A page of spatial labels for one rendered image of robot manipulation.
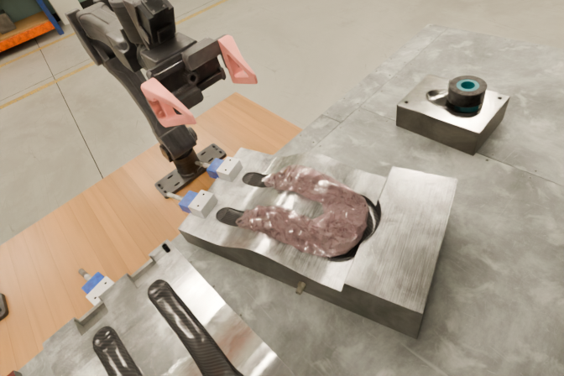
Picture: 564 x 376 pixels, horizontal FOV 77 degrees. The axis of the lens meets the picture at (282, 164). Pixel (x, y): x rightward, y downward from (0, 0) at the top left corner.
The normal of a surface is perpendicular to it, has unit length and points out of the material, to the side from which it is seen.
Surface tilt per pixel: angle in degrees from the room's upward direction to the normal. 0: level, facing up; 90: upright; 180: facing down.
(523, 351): 0
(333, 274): 0
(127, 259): 0
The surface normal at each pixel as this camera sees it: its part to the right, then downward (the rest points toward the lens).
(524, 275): -0.20, -0.68
